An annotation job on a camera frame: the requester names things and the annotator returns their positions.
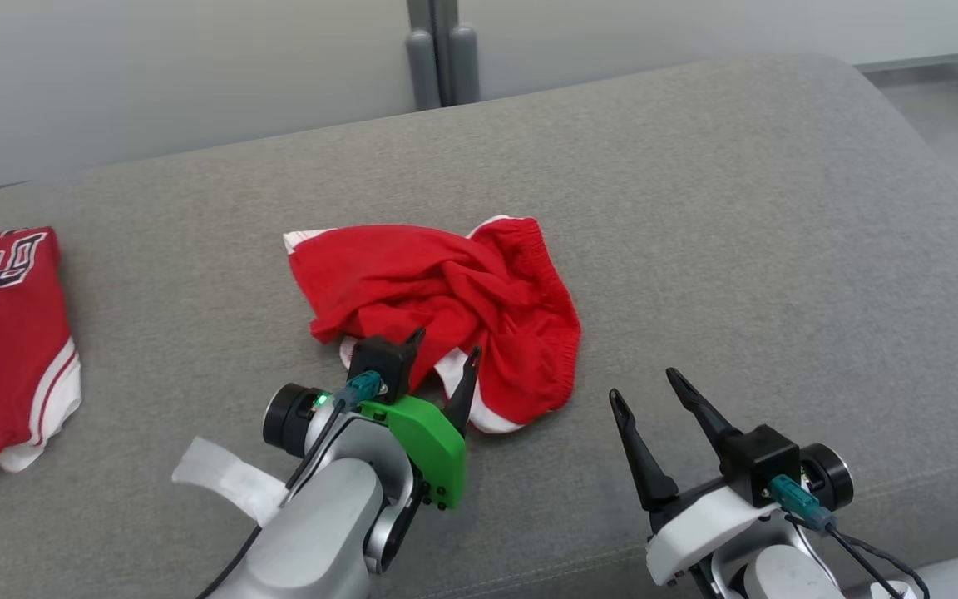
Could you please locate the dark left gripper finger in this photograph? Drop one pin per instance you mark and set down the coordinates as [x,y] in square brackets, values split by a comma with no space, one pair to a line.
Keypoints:
[418,343]
[464,391]

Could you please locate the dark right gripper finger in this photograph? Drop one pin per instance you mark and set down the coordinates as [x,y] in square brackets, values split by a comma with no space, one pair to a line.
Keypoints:
[712,424]
[645,470]

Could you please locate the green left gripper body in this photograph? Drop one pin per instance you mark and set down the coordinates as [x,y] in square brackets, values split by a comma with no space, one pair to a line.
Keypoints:
[433,449]

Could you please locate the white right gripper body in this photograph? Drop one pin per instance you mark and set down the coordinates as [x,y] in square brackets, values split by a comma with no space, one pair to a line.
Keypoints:
[695,524]

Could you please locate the red shorts with white stripe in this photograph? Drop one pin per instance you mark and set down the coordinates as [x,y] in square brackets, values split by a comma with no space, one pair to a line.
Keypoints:
[462,291]

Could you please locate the red Bulls jersey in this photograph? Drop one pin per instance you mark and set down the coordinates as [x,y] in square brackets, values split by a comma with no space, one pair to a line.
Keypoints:
[5,349]

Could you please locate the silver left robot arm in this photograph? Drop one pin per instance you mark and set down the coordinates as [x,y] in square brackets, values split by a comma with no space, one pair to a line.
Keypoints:
[329,524]

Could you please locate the grey fabric sofa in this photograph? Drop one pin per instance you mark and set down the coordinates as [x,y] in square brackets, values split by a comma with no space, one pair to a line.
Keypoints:
[695,249]

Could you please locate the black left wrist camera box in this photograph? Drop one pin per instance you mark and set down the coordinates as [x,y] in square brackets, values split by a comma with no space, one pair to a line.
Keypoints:
[383,362]

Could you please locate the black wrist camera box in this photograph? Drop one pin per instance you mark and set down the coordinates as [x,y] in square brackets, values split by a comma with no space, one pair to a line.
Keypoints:
[762,462]
[383,362]

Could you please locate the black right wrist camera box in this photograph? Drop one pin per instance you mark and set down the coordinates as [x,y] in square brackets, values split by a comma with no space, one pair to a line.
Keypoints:
[762,462]

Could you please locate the grey partition post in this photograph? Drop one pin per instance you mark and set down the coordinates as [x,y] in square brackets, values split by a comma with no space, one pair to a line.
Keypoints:
[443,58]

